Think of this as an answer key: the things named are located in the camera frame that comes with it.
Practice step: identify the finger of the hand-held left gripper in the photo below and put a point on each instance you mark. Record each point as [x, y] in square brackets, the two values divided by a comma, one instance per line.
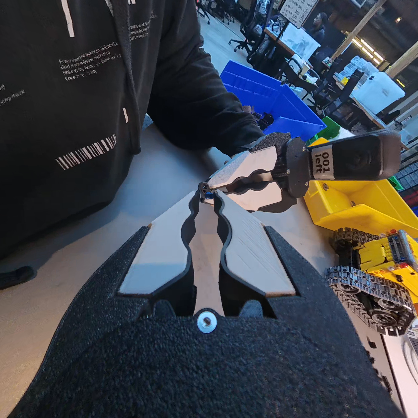
[261, 197]
[251, 161]

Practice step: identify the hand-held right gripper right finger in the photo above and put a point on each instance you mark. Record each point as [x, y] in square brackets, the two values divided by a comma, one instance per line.
[254, 258]

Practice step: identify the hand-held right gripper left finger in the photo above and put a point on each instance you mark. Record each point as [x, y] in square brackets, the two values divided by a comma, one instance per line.
[156, 258]

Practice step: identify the grey two-hole connector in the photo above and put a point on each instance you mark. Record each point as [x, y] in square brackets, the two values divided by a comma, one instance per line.
[204, 188]

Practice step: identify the person's left forearm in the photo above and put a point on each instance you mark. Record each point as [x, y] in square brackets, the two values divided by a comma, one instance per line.
[202, 107]

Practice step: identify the grey desk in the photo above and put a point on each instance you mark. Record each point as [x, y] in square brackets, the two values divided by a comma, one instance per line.
[156, 169]

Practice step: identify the green storage bin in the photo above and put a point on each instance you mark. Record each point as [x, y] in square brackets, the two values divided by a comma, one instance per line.
[329, 130]

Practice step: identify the blue storage bin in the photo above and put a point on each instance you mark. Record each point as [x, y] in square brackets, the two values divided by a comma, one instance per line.
[261, 94]

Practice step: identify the yellow parts bin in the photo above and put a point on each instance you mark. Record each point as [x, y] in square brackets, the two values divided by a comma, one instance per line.
[359, 209]

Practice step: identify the white plastic container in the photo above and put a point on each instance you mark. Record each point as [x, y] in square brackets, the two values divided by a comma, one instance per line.
[378, 93]

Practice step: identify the shelf of coloured bins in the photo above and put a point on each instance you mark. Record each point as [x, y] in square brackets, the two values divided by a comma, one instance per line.
[408, 189]

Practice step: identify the yellow tracked brick bulldozer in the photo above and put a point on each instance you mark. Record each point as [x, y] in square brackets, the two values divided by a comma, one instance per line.
[375, 261]

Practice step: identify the black office chair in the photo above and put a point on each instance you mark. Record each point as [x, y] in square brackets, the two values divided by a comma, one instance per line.
[251, 32]

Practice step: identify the handwritten sign board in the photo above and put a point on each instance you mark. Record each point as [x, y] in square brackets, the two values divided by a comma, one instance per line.
[298, 9]

